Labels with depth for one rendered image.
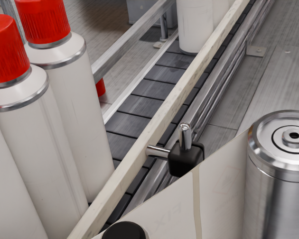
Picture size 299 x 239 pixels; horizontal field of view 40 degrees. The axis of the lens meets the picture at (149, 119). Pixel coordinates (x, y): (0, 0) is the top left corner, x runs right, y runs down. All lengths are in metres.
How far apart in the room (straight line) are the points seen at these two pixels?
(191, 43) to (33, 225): 0.37
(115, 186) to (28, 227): 0.10
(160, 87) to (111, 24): 0.33
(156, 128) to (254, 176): 0.25
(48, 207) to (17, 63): 0.12
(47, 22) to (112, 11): 0.62
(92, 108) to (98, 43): 0.45
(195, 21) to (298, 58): 0.15
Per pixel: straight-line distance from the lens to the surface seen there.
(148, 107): 0.51
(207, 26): 0.59
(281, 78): 0.56
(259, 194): 0.18
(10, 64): 0.27
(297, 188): 0.17
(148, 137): 0.41
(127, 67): 0.69
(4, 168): 0.27
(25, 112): 0.28
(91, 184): 0.38
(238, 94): 0.61
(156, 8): 0.56
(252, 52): 0.70
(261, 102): 0.51
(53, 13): 0.30
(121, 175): 0.38
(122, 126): 0.49
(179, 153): 0.38
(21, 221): 0.30
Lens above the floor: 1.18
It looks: 38 degrees down
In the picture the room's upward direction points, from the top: 8 degrees counter-clockwise
